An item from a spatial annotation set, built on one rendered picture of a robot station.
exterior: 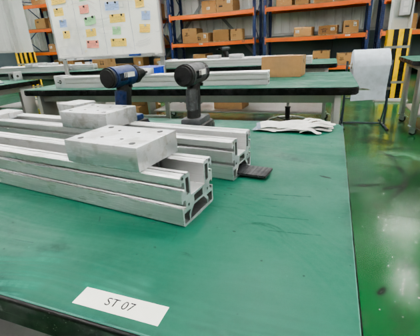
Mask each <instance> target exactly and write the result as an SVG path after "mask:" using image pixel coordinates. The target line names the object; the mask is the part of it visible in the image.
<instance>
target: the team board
mask: <svg viewBox="0 0 420 336"><path fill-rule="evenodd" d="M45 1H46V5H47V10H48V14H49V20H50V23H51V28H52V32H53V38H54V42H55V47H56V51H57V56H58V60H59V61H62V62H63V66H64V70H65V74H66V75H70V73H69V67H68V63H67V61H78V60H90V59H115V58H130V57H156V56H158V57H160V60H161V65H164V67H163V69H164V73H167V70H166V63H165V42H164V35H163V22H162V15H161V2H160V0H45ZM165 110H166V115H144V118H164V119H171V110H170V103H169V102H165Z"/></svg>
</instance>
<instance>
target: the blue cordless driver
mask: <svg viewBox="0 0 420 336"><path fill-rule="evenodd" d="M146 73H148V72H147V71H145V70H144V69H143V68H140V67H139V66H137V65H120V66H114V67H107V68H104V69H102V70H101V72H100V80H101V83H102V85H103V86H104V87H106V88H108V89H110V88H112V89H113V88H116V91H115V104H116V105H132V101H131V96H132V87H133V84H134V83H138V82H140V81H141V80H142V78H143V77H144V76H145V74H146ZM137 121H142V122H150V120H149V119H148V118H144V115H143V114H142V113H137Z"/></svg>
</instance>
